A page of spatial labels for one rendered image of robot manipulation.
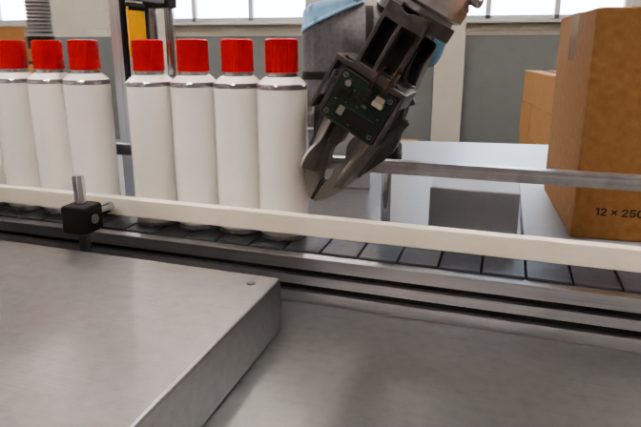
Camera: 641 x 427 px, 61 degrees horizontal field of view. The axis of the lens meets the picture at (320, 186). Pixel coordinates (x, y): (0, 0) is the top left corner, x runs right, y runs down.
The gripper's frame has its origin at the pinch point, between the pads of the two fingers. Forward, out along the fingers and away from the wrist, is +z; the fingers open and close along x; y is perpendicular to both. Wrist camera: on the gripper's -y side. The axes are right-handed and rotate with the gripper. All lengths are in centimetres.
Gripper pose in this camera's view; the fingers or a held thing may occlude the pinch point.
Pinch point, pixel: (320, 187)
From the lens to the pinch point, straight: 57.6
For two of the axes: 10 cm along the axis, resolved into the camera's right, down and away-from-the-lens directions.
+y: -3.2, 2.3, -9.2
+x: 8.2, 5.5, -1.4
